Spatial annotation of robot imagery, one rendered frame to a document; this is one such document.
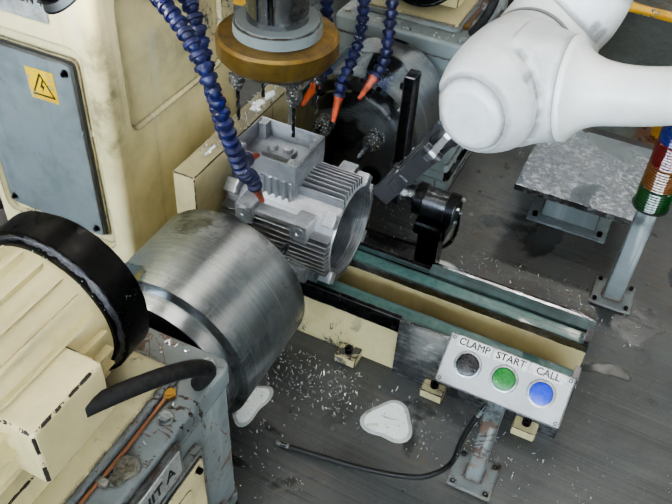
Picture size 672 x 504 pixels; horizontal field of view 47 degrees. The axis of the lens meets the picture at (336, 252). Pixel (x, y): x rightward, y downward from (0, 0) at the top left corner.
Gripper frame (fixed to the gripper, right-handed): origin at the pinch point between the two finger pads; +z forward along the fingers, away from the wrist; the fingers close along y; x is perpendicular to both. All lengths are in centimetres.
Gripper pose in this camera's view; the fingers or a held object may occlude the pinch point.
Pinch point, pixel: (393, 183)
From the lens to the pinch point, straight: 111.9
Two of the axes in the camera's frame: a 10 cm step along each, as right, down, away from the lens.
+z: -5.0, 4.7, 7.3
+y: -4.4, 6.0, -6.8
